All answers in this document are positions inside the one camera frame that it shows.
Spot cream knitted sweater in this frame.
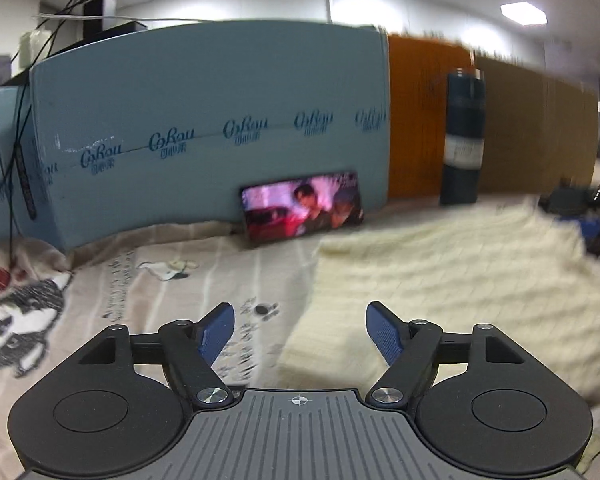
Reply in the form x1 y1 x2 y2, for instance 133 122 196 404
277 205 600 402

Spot smartphone showing video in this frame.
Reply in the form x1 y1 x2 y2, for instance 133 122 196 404
239 171 364 244

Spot beige printed bed sheet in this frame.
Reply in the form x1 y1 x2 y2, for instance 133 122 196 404
0 197 600 479

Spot large blue cardboard box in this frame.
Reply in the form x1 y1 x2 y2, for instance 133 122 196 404
30 21 390 249

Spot brown cardboard panel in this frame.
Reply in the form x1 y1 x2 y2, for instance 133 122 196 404
476 56 598 194

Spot dark blue thermos bottle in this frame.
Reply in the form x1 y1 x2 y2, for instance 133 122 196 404
440 70 486 206

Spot orange cardboard panel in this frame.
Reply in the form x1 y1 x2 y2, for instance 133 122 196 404
388 35 474 200

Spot black cable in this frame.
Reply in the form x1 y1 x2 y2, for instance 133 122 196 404
0 0 109 266

